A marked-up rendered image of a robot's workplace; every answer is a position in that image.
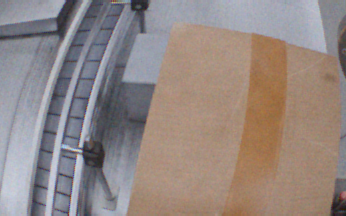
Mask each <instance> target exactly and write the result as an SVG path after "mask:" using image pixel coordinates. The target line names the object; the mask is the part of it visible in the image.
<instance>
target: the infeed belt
mask: <svg viewBox="0 0 346 216"><path fill-rule="evenodd" d="M104 2H105V0H92V1H91V4H90V6H89V8H88V9H87V11H86V13H85V15H84V17H83V19H82V21H81V23H80V25H79V28H78V29H77V31H76V34H75V36H74V38H73V40H72V42H71V44H70V47H69V49H68V51H67V53H66V56H65V59H64V62H63V65H62V67H61V69H60V72H59V75H58V78H57V81H56V85H55V87H54V91H53V94H52V97H51V101H50V106H49V107H48V112H47V116H46V121H45V125H44V130H43V134H42V137H41V139H42V140H41V144H40V150H39V154H38V155H39V156H38V159H37V160H38V162H37V167H36V172H35V173H36V174H35V182H34V186H33V187H34V188H33V189H34V190H33V196H32V201H33V202H32V204H31V205H32V206H31V211H30V212H31V213H30V214H31V215H30V216H45V212H46V204H47V203H46V202H47V195H48V194H47V193H48V188H49V187H48V186H49V178H50V172H51V171H50V170H51V166H52V165H51V164H52V160H53V159H52V158H53V153H54V152H53V151H54V147H55V142H56V140H55V139H56V138H57V136H56V135H57V133H58V132H57V131H58V128H59V127H58V126H59V123H60V118H61V113H62V111H63V106H64V103H65V99H66V96H67V91H68V88H69V86H70V82H71V78H72V76H73V73H74V71H75V68H76V65H77V62H78V59H79V56H80V54H81V51H82V49H83V46H84V44H85V41H86V39H87V37H88V35H89V33H90V31H91V29H92V27H93V25H94V23H95V21H96V18H97V16H98V14H99V12H100V10H101V8H102V6H103V4H104ZM124 6H125V5H117V6H114V5H112V6H110V8H109V11H108V13H107V15H106V17H105V19H104V22H103V24H102V26H101V28H100V30H99V32H98V34H97V36H96V38H95V41H94V43H93V46H92V48H91V51H90V53H89V56H88V58H87V61H86V64H85V66H84V69H83V72H82V74H81V78H80V82H79V85H78V88H77V90H76V94H75V98H74V101H73V107H72V110H71V112H70V114H71V115H70V118H69V123H68V125H67V127H68V128H67V130H66V135H65V140H64V144H69V145H75V146H77V147H79V142H80V139H81V138H80V136H81V133H82V128H83V122H84V119H85V113H86V111H87V107H88V102H89V99H90V95H91V92H92V90H93V87H94V83H95V78H96V75H97V72H98V69H99V66H100V63H101V61H102V59H103V56H104V54H105V52H106V49H107V46H108V43H109V40H110V38H111V35H112V32H113V30H114V29H115V27H116V24H117V22H118V20H119V18H120V15H121V12H122V10H123V8H124ZM61 158H62V159H61V164H60V170H59V177H58V178H59V179H58V185H57V186H58V187H57V193H56V194H57V195H56V203H55V211H54V216H69V213H70V212H69V211H70V206H71V205H70V203H71V202H70V201H71V195H72V189H73V188H72V186H73V182H74V181H73V180H74V173H75V168H76V167H75V165H76V160H77V155H76V154H73V153H69V152H62V157H61Z"/></svg>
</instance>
